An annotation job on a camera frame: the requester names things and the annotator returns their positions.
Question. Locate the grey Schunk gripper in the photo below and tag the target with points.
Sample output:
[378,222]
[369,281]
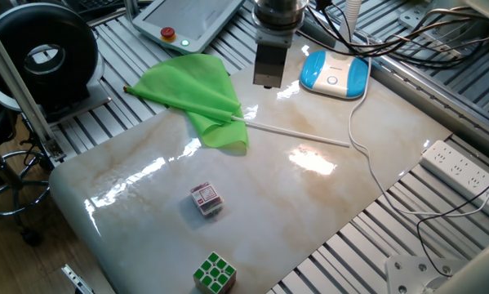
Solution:
[270,65]

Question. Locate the green flag with white stick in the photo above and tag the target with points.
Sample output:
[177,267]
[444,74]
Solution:
[195,85]

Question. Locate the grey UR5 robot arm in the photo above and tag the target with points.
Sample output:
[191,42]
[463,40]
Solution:
[476,273]

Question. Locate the blue and white lamp base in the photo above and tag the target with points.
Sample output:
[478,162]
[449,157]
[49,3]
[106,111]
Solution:
[330,77]

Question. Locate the silver force torque sensor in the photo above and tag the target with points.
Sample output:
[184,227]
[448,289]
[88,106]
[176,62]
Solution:
[278,14]

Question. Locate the glossy marble pattern board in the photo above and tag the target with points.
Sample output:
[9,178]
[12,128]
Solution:
[268,196]

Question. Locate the grey teach pendant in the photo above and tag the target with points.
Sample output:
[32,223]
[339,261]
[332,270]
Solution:
[174,16]

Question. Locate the clear box of paper clips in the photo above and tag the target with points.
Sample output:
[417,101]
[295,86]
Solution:
[205,198]

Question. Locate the black keyboard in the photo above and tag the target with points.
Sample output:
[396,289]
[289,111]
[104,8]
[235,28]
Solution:
[99,3]

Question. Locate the rubik's cube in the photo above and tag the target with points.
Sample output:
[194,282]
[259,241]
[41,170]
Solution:
[214,273]

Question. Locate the black round fan device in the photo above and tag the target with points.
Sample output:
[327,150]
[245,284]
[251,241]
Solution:
[68,32]

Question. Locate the white power strip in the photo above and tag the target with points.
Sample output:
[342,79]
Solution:
[460,171]

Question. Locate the short aluminium profile piece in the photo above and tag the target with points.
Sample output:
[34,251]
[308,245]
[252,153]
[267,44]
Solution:
[76,279]

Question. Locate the long aluminium table rail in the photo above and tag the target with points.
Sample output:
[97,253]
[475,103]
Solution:
[411,87]

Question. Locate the grey mounting plate with post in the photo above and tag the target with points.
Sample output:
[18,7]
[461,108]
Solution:
[428,28]

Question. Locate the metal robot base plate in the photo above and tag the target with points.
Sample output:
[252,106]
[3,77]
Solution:
[407,273]

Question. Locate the aluminium frame bar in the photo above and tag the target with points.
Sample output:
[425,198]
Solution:
[19,90]

